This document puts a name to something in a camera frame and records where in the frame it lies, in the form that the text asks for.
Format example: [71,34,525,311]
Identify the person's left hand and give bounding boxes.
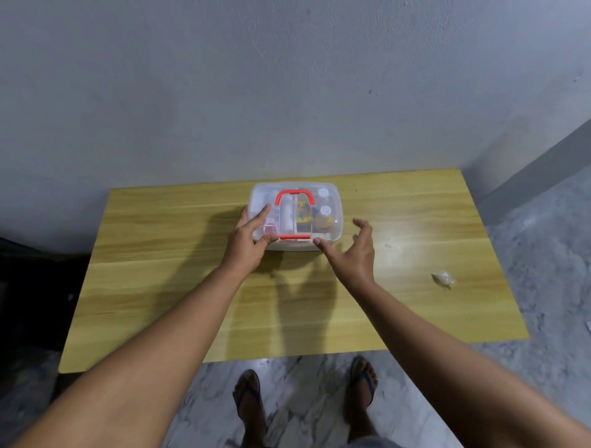
[220,203,280,280]

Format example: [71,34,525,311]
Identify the person's right hand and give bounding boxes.
[313,218,377,296]

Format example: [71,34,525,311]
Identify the yellow medicine bottle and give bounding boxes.
[313,206,334,233]

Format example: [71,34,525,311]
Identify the long printed white bandage roll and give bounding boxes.
[281,196,297,234]

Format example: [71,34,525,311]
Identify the white first aid box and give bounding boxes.
[247,182,344,252]

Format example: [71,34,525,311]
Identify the green yellow medicine box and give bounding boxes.
[296,201,314,234]

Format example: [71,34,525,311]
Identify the person's right forearm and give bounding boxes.
[353,281,591,448]

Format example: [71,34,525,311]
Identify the person's left forearm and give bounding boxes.
[14,265,243,448]

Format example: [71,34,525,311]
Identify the person's right foot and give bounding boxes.
[345,358,379,444]

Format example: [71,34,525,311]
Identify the person's foot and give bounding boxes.
[345,358,379,444]
[233,371,268,448]

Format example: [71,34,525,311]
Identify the person's left foot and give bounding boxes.
[233,371,268,448]

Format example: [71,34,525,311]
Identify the dark right flip-flop sandal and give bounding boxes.
[348,355,379,409]

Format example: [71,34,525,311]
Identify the dark flip-flop sandal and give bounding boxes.
[348,355,379,409]
[232,369,263,425]

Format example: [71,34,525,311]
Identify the dark left flip-flop sandal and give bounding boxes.
[232,369,263,425]

